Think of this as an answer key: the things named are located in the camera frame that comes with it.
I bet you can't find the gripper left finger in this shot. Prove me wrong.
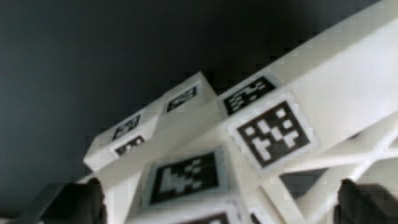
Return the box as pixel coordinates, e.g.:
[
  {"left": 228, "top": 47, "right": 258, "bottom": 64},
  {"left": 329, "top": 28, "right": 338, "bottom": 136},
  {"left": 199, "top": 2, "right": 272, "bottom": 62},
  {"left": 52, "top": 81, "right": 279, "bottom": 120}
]
[{"left": 7, "top": 178, "right": 109, "bottom": 224}]

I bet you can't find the white chair leg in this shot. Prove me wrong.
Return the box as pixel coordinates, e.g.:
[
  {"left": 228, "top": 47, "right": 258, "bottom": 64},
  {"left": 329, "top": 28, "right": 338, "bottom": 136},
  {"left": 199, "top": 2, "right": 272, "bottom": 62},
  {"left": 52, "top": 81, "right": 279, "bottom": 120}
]
[{"left": 84, "top": 72, "right": 217, "bottom": 171}]

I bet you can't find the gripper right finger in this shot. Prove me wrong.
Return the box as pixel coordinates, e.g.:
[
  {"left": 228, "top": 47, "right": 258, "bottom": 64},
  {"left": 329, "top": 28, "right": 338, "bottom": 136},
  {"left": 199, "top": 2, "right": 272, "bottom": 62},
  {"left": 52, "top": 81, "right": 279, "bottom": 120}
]
[{"left": 332, "top": 179, "right": 398, "bottom": 224}]

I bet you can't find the white tagged cube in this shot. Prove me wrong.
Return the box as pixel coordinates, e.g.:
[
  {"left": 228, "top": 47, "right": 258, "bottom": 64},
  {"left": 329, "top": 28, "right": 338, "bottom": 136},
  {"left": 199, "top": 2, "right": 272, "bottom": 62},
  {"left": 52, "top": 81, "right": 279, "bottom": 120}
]
[{"left": 125, "top": 146, "right": 251, "bottom": 224}]

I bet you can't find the white chair back frame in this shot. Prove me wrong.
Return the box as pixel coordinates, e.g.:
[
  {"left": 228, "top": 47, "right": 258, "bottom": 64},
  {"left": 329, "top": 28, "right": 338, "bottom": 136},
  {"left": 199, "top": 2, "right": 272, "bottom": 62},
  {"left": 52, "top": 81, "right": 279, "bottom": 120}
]
[{"left": 100, "top": 0, "right": 398, "bottom": 224}]

